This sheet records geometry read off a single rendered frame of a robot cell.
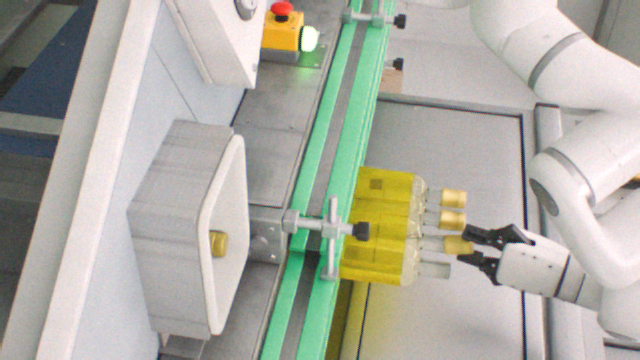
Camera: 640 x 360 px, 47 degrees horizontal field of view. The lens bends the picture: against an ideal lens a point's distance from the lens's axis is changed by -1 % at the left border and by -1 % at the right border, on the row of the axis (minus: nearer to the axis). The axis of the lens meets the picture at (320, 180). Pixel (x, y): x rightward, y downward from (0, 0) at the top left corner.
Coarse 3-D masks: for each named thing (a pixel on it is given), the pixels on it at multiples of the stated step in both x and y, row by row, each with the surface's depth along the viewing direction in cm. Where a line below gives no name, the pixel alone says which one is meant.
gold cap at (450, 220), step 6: (444, 210) 129; (450, 210) 130; (444, 216) 128; (450, 216) 128; (456, 216) 128; (462, 216) 128; (444, 222) 128; (450, 222) 128; (456, 222) 128; (462, 222) 128; (438, 228) 129; (444, 228) 129; (450, 228) 129; (456, 228) 129; (462, 228) 128
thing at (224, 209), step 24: (240, 144) 94; (240, 168) 97; (216, 192) 85; (240, 192) 100; (216, 216) 103; (240, 216) 103; (240, 240) 106; (216, 264) 104; (240, 264) 105; (216, 288) 101; (216, 312) 93
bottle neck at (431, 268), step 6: (426, 264) 121; (432, 264) 121; (438, 264) 121; (444, 264) 121; (450, 264) 121; (420, 270) 121; (426, 270) 120; (432, 270) 120; (438, 270) 120; (444, 270) 120; (450, 270) 120; (432, 276) 121; (438, 276) 121; (444, 276) 120
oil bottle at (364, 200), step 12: (360, 192) 131; (372, 192) 131; (384, 192) 131; (360, 204) 128; (372, 204) 128; (384, 204) 128; (396, 204) 129; (408, 204) 129; (420, 204) 129; (408, 216) 127; (420, 216) 128
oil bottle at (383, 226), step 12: (348, 216) 126; (360, 216) 126; (372, 216) 126; (384, 216) 127; (396, 216) 127; (372, 228) 124; (384, 228) 124; (396, 228) 125; (408, 228) 125; (420, 228) 125; (396, 240) 123; (408, 240) 123; (420, 240) 124
